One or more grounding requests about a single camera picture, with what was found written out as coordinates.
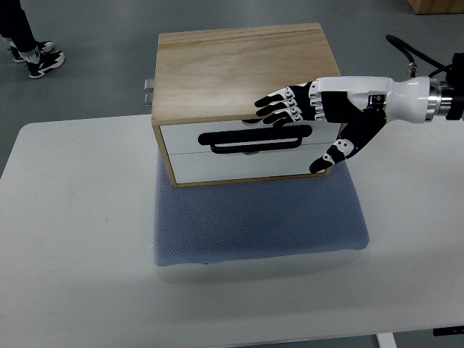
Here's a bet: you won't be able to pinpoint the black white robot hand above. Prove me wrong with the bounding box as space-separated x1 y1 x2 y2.
254 76 435 173

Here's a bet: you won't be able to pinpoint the black drawer handle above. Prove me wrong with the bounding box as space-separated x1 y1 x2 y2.
198 125 312 154

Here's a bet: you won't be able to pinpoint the white drawer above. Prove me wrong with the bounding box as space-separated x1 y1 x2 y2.
160 120 341 154
170 143 330 184

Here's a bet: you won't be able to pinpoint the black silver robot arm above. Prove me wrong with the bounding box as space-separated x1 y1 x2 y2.
426 53 463 121

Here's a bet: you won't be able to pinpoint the wooden drawer cabinet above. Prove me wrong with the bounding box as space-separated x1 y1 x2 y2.
152 23 339 187

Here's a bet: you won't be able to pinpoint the wooden box in corner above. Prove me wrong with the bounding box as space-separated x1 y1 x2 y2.
407 0 464 15

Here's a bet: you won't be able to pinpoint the blue mesh cushion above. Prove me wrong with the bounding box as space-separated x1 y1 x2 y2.
154 162 370 267

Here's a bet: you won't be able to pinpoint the metal clamp behind cabinet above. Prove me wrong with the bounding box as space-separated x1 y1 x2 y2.
144 78 154 107

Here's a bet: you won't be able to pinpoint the white table leg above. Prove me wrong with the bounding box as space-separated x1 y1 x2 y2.
376 333 397 348

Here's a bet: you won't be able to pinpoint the black table control panel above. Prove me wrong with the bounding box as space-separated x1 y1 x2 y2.
433 326 464 336

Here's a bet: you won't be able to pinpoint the person's legs with sneakers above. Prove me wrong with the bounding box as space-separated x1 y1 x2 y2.
1 1 65 79

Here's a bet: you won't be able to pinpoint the black cable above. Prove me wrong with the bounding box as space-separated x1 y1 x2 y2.
385 34 456 78

